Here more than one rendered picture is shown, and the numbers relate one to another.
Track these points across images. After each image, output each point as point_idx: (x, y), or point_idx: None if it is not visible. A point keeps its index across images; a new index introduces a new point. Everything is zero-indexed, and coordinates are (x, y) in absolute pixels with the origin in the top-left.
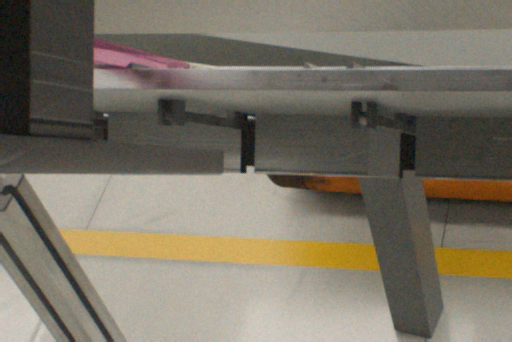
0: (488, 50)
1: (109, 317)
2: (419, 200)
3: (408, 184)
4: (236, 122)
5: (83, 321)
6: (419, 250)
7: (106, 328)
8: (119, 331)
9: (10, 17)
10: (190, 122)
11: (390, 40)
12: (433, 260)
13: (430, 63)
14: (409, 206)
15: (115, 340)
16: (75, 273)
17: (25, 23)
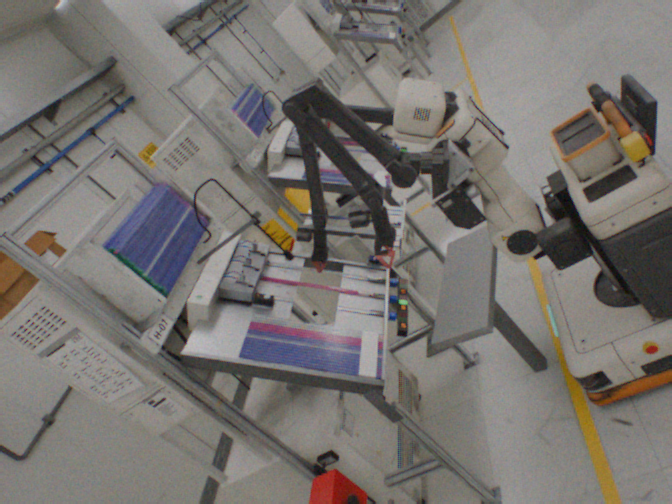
0: (441, 316)
1: (421, 307)
2: (512, 335)
3: (501, 329)
4: None
5: (411, 305)
6: (515, 346)
7: (420, 308)
8: (425, 310)
9: None
10: None
11: (443, 300)
12: (530, 353)
13: (437, 310)
14: (503, 334)
15: (423, 311)
16: (410, 297)
17: None
